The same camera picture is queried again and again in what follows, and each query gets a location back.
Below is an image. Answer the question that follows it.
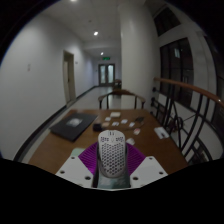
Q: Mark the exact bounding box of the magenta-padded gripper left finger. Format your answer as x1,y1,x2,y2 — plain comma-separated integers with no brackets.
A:
55,142,101,189

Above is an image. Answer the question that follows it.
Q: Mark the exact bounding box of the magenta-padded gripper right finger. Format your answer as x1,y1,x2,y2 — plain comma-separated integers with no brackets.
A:
125,143,169,189

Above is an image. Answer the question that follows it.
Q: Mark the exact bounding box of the white perforated computer mouse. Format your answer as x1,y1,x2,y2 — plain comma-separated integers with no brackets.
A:
97,129,128,179

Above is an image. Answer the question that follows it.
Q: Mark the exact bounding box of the white paper sheet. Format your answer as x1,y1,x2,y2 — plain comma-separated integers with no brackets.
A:
153,126,171,140

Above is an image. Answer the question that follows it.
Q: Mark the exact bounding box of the dark closed laptop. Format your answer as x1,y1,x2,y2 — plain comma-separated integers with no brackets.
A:
49,112,99,142

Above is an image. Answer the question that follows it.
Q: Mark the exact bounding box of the small white box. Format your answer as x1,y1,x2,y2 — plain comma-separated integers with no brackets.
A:
109,111,122,119

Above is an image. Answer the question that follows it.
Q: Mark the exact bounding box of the wooden armchair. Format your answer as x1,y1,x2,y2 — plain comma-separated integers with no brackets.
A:
97,89,147,110

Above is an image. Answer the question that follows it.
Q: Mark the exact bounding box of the black railing with wooden handrail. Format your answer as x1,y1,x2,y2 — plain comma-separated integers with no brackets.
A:
150,77,224,166

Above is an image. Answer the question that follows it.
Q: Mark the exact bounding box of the white side door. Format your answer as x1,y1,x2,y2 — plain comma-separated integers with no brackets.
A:
62,50,77,104

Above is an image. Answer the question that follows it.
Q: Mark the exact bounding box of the glass double door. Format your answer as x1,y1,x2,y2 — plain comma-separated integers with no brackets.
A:
97,63,116,86

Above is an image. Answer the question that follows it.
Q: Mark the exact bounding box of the dark framed window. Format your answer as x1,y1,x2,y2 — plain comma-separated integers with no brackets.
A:
159,37,195,108

